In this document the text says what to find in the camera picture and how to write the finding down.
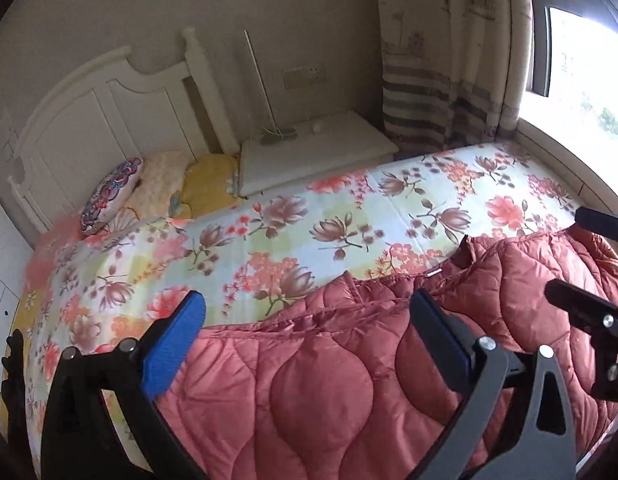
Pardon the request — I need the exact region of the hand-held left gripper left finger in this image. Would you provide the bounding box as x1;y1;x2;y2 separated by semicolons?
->
41;290;210;480

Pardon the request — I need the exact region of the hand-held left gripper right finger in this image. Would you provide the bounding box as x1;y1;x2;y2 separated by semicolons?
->
410;287;577;480

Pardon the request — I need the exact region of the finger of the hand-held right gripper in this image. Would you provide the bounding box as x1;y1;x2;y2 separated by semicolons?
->
575;206;618;243
545;279;618;403

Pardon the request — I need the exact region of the pink quilted comforter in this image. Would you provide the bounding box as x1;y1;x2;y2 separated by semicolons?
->
156;222;618;480

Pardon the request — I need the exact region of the beige window sill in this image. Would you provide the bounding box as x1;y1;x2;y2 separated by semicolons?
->
514;120;618;221

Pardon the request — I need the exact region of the pink pillow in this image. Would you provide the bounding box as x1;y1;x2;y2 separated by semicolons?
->
26;215;87;286

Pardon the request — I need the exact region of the dark framed window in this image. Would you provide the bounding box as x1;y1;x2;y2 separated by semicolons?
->
526;0;618;151

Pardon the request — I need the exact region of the black spiky object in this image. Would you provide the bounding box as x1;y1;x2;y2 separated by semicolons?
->
1;329;27;461

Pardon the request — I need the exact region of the patterned round cushion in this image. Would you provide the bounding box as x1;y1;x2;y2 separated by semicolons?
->
80;156;144;236

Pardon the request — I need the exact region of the yellow pillow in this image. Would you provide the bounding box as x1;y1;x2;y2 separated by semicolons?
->
181;154;244;218

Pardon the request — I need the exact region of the bed with floral sheet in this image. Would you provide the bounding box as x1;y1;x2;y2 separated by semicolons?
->
19;142;594;480

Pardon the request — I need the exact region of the beige pillow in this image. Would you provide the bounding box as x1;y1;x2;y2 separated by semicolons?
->
124;150;194;218

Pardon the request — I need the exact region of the white wardrobe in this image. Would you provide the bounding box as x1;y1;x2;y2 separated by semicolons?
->
0;190;34;411

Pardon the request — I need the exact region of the white nightstand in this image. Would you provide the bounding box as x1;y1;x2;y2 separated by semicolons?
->
238;110;400;198

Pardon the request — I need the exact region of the white wooden headboard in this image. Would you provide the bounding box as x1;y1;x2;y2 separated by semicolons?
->
8;27;242;233

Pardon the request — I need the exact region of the printed beige curtain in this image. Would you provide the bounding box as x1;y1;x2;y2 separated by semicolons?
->
374;0;534;158

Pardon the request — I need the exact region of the white pole lamp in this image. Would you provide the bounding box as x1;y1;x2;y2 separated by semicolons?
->
243;30;300;141

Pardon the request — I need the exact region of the white wall paper notice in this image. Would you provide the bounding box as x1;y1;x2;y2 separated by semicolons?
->
0;107;20;153

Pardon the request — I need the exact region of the beige wall socket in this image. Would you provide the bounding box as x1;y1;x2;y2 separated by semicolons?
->
283;64;324;90

